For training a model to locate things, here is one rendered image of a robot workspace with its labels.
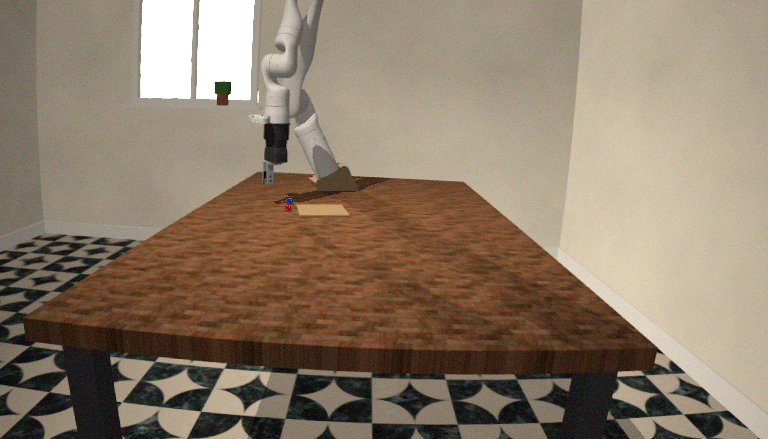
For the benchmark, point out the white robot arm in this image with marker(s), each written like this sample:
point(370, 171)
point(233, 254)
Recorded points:
point(298, 35)

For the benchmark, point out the tan square mat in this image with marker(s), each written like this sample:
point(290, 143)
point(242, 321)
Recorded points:
point(321, 210)

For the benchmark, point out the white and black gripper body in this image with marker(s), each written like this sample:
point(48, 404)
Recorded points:
point(276, 132)

